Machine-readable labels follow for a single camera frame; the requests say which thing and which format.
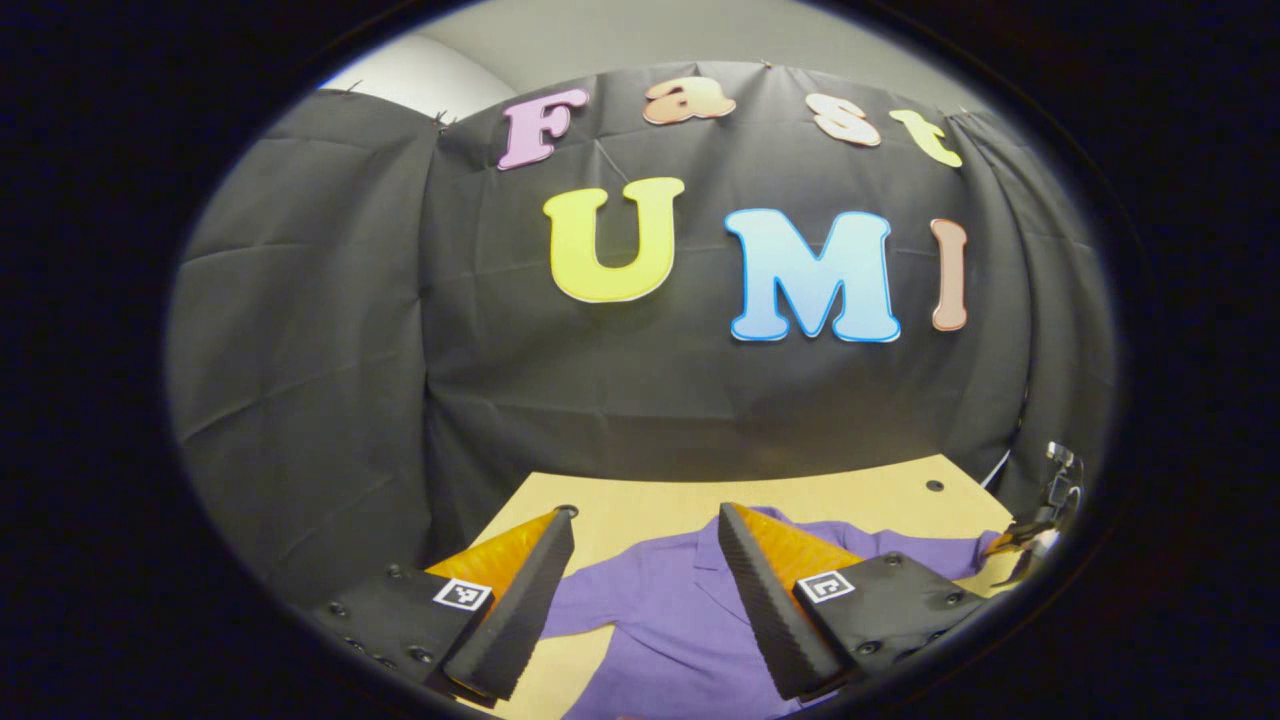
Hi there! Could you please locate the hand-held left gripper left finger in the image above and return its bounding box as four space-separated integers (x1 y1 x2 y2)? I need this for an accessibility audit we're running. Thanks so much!
310 508 578 706

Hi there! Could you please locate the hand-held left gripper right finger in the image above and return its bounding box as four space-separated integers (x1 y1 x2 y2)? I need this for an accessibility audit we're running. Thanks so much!
718 503 986 703

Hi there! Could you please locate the purple button shirt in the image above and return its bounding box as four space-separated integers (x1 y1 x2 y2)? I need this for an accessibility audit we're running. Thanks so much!
540 505 1006 720

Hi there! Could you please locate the black backdrop cloth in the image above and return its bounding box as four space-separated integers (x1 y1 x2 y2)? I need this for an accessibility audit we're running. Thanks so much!
165 60 1116 611

